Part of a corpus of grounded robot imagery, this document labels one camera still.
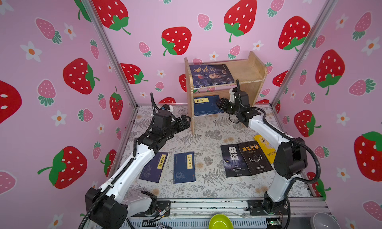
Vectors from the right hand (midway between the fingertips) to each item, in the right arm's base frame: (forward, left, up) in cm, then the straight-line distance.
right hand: (214, 103), depth 86 cm
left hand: (-15, +14, +1) cm, 21 cm away
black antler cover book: (-22, -28, -25) cm, 44 cm away
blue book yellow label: (-31, +15, -26) cm, 43 cm away
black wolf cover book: (-25, -15, -26) cm, 39 cm away
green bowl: (-55, -5, -26) cm, 61 cm away
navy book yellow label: (+2, +4, -4) cm, 6 cm away
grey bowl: (-51, -53, -23) cm, 77 cm away
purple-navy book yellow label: (-33, +34, -26) cm, 54 cm away
